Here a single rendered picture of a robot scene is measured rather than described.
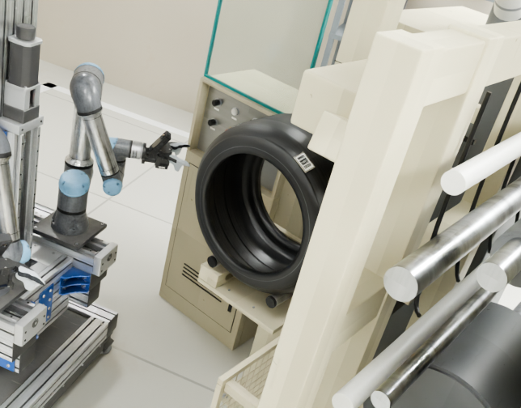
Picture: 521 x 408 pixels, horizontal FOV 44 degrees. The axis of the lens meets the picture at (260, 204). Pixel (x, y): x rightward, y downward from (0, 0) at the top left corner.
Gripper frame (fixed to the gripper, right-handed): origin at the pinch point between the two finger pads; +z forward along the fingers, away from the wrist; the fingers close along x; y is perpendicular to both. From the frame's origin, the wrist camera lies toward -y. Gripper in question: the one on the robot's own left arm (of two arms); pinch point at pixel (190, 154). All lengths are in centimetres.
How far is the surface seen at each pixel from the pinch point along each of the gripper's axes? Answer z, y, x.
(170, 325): 8, 108, -2
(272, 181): 39.3, 12.2, -7.0
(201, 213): 2, -9, 50
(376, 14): 47, -83, 28
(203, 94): 4.5, -6.8, -41.7
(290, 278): 31, -11, 80
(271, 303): 29, 6, 75
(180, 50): 7, 97, -313
